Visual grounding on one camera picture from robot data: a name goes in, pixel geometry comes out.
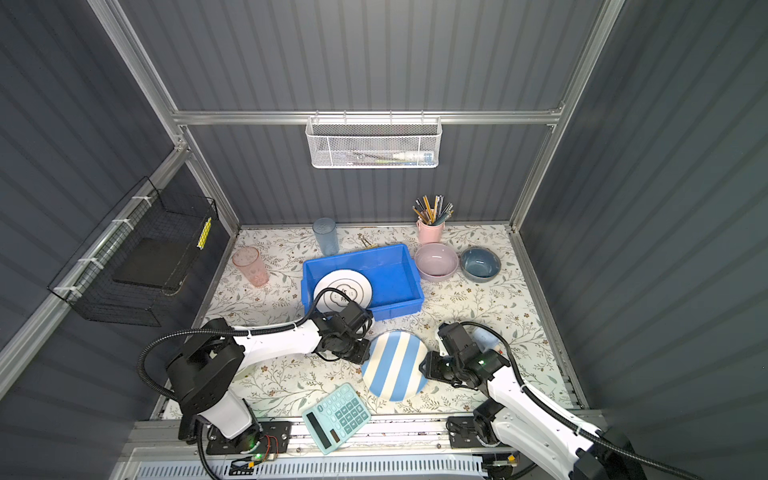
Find white plate dark rings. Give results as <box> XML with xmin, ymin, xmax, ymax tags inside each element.
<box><xmin>313</xmin><ymin>268</ymin><xmax>374</xmax><ymax>316</ymax></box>

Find blue white striped plate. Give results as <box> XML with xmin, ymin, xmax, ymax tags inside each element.
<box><xmin>361</xmin><ymin>330</ymin><xmax>428</xmax><ymax>402</ymax></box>

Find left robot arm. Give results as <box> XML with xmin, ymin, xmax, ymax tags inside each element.
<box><xmin>167</xmin><ymin>303</ymin><xmax>374</xmax><ymax>447</ymax></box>

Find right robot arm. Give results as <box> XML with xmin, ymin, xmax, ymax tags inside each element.
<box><xmin>419</xmin><ymin>321</ymin><xmax>646</xmax><ymax>479</ymax></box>

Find blue plastic bin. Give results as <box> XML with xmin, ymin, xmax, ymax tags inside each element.
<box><xmin>301</xmin><ymin>244</ymin><xmax>424</xmax><ymax>322</ymax></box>

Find teal calculator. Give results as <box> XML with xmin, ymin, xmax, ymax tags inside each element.
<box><xmin>302</xmin><ymin>383</ymin><xmax>371</xmax><ymax>455</ymax></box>

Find brass clip on table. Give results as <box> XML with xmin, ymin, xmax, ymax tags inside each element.
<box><xmin>358</xmin><ymin>233</ymin><xmax>378</xmax><ymax>250</ymax></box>

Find blue grey bowl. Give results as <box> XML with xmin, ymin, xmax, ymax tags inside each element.
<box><xmin>459</xmin><ymin>246</ymin><xmax>501</xmax><ymax>283</ymax></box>

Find blue translucent tumbler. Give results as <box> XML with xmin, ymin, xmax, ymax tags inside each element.
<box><xmin>312</xmin><ymin>217</ymin><xmax>340</xmax><ymax>256</ymax></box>

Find pink bowl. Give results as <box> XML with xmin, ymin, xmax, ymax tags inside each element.
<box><xmin>414</xmin><ymin>243</ymin><xmax>459</xmax><ymax>282</ymax></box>

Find pink translucent tumbler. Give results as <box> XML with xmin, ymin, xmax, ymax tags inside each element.
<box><xmin>232</xmin><ymin>246</ymin><xmax>269</xmax><ymax>287</ymax></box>

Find pink pencil cup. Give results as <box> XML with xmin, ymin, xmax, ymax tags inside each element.
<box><xmin>416</xmin><ymin>220</ymin><xmax>445</xmax><ymax>245</ymax></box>

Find pencils bundle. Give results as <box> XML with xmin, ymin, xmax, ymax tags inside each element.
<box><xmin>412</xmin><ymin>195</ymin><xmax>454</xmax><ymax>226</ymax></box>

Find yellow tag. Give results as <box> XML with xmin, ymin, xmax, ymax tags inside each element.
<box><xmin>196</xmin><ymin>217</ymin><xmax>212</xmax><ymax>250</ymax></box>

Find pens in white basket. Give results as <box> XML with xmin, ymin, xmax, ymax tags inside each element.
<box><xmin>344</xmin><ymin>151</ymin><xmax>437</xmax><ymax>168</ymax></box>

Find black slab in basket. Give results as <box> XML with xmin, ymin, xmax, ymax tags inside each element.
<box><xmin>112</xmin><ymin>238</ymin><xmax>192</xmax><ymax>292</ymax></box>

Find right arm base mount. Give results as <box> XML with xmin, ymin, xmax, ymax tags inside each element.
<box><xmin>445</xmin><ymin>399</ymin><xmax>518</xmax><ymax>451</ymax></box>

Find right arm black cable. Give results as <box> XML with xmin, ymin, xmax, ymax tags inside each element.
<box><xmin>461</xmin><ymin>321</ymin><xmax>703</xmax><ymax>480</ymax></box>

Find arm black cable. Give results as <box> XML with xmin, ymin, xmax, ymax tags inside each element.
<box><xmin>136</xmin><ymin>287</ymin><xmax>355</xmax><ymax>402</ymax></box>
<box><xmin>461</xmin><ymin>321</ymin><xmax>703</xmax><ymax>480</ymax></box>

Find white wire mesh basket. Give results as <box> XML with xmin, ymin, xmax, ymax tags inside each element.
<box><xmin>305</xmin><ymin>114</ymin><xmax>443</xmax><ymax>169</ymax></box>

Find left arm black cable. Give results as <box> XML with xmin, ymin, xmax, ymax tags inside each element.
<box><xmin>136</xmin><ymin>287</ymin><xmax>355</xmax><ymax>402</ymax></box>

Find black wire basket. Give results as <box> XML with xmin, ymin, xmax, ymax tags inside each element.
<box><xmin>49</xmin><ymin>181</ymin><xmax>218</xmax><ymax>327</ymax></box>

